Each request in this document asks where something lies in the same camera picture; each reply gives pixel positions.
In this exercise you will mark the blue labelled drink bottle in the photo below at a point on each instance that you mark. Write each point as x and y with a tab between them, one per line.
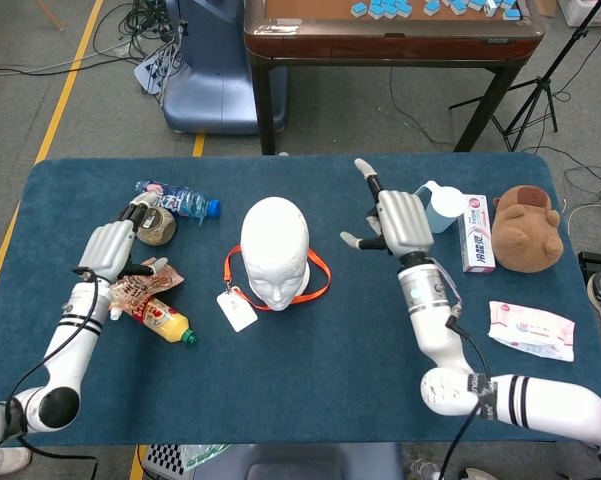
190	202

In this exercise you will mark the yellow drink bottle green cap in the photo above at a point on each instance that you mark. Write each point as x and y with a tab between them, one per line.
165	322

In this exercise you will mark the pink white wet wipes pack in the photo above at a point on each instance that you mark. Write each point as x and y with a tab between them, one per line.
530	327

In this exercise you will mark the green clear plastic bag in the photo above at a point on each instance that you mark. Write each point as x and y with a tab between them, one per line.
200	455

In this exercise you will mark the clear plastic water bottle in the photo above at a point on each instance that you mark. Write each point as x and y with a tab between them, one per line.
422	470

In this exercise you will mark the white foam mannequin head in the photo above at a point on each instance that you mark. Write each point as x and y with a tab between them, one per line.
275	240

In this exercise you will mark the white chair wooden legs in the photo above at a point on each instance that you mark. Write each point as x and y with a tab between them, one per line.
50	15

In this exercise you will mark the brown cardboard box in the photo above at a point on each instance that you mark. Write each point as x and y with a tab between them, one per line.
546	7

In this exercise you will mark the white printed carton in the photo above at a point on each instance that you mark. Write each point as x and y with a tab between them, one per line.
587	15

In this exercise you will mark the white face mahjong tile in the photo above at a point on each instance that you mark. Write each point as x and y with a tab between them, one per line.
490	7

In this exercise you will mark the white sneaker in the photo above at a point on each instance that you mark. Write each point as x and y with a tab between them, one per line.
5	459

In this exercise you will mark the white ID badge card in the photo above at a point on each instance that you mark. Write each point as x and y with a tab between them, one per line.
237	310

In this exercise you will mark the blue mahjong tile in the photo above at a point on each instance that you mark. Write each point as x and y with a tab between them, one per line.
510	13
358	8

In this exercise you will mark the white pink toothpaste box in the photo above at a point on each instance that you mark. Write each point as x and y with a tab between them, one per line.
477	235

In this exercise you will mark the brown capybara plush toy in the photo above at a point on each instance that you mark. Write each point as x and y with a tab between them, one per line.
525	235

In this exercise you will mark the brown mahjong table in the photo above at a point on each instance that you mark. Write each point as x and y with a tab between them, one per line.
380	47

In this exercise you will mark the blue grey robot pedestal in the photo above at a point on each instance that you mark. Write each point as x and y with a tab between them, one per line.
215	75

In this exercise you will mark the blue grey robot torso base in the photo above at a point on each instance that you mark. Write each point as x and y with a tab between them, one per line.
305	460

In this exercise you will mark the black tripod stand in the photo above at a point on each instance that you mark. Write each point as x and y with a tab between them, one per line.
546	85

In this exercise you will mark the grey floor power strip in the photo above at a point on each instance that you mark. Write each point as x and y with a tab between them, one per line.
150	72

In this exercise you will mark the blue felt table cover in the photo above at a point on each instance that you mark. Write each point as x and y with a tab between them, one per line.
330	380

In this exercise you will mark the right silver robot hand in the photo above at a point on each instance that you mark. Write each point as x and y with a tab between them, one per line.
405	222

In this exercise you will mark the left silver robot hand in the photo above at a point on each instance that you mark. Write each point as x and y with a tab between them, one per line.
107	247

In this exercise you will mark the orange snack spout pouch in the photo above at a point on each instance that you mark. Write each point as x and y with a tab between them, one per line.
130	295

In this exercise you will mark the black white checkerboard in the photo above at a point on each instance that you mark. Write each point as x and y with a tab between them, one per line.
165	457

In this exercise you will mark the round glass jar black lid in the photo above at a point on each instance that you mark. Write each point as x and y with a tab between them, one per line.
157	232

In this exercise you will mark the white grey shoe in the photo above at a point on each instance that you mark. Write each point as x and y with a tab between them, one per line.
475	474

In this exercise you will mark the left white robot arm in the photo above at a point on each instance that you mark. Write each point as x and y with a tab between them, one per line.
70	340

